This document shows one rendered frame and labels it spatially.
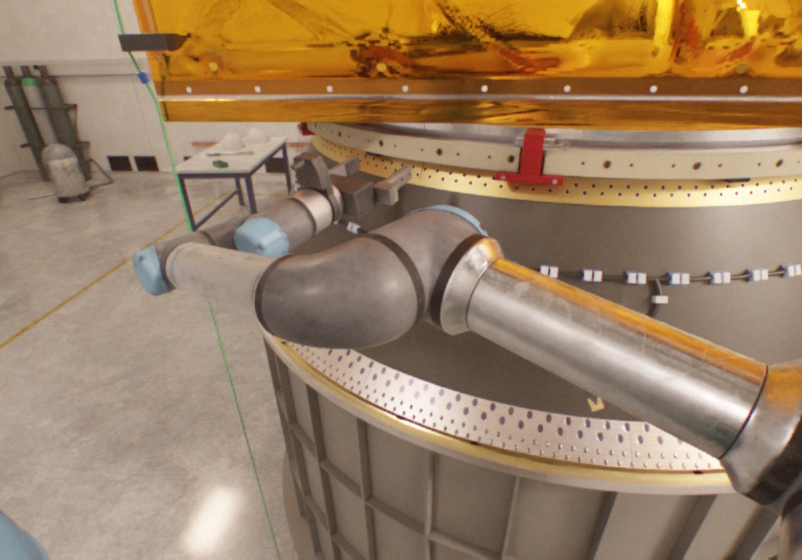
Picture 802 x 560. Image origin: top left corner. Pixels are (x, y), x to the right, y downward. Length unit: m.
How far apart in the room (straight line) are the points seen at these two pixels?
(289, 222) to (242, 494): 1.89
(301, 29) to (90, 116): 7.65
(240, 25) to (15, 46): 8.08
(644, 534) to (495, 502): 0.33
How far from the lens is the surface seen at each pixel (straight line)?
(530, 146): 0.87
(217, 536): 2.36
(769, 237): 1.13
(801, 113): 1.12
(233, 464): 2.57
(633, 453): 1.00
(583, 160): 0.89
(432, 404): 0.98
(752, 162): 1.02
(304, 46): 0.95
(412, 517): 1.31
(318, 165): 0.74
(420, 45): 0.89
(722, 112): 1.06
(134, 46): 1.08
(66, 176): 7.44
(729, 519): 1.31
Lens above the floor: 1.90
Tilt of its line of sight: 29 degrees down
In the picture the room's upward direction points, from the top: 1 degrees counter-clockwise
